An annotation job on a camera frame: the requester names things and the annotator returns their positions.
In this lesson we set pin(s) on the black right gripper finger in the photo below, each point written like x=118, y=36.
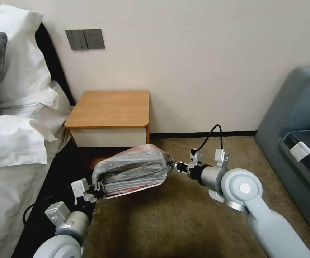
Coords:
x=175, y=163
x=181, y=169

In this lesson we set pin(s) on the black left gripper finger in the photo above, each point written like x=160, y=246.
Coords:
x=95, y=198
x=99, y=188

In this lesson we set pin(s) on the clear plastic garbage bag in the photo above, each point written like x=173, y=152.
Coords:
x=155, y=148

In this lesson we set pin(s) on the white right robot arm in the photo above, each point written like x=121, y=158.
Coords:
x=257, y=204

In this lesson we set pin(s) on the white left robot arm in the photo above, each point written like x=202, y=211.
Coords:
x=63, y=242

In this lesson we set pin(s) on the black baseboard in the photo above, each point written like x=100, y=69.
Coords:
x=203, y=134

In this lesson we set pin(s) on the black bed base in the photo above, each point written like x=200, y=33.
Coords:
x=55, y=174

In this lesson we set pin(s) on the wooden nightstand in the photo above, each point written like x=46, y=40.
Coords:
x=109, y=113

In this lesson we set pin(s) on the white duvet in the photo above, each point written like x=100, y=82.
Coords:
x=9, y=166

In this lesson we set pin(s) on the flat white pillow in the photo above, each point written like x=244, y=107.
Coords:
x=44, y=102

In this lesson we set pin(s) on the white label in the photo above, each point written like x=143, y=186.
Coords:
x=301, y=151

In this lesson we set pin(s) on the grey-blue sofa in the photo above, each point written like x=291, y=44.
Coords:
x=287, y=113

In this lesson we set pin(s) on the black headboard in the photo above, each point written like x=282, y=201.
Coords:
x=52, y=59

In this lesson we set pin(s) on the large white pillow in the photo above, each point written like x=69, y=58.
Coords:
x=23, y=61

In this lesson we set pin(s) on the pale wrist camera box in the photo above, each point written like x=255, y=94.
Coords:
x=196, y=158
x=80, y=188

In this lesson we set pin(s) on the grey wall socket panel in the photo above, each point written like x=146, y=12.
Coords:
x=94, y=39

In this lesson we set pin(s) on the grey wall switch panel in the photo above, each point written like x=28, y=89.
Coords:
x=75, y=39

